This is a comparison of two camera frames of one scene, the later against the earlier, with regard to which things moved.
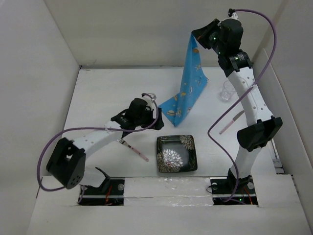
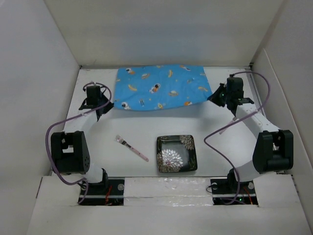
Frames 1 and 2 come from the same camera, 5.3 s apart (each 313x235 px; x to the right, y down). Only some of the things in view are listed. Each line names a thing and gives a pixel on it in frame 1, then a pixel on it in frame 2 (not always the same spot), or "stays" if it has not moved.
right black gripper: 201,34 -> 214,97
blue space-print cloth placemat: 180,105 -> 158,86
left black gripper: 150,112 -> 108,106
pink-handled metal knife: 233,121 stays
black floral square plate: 176,153 stays
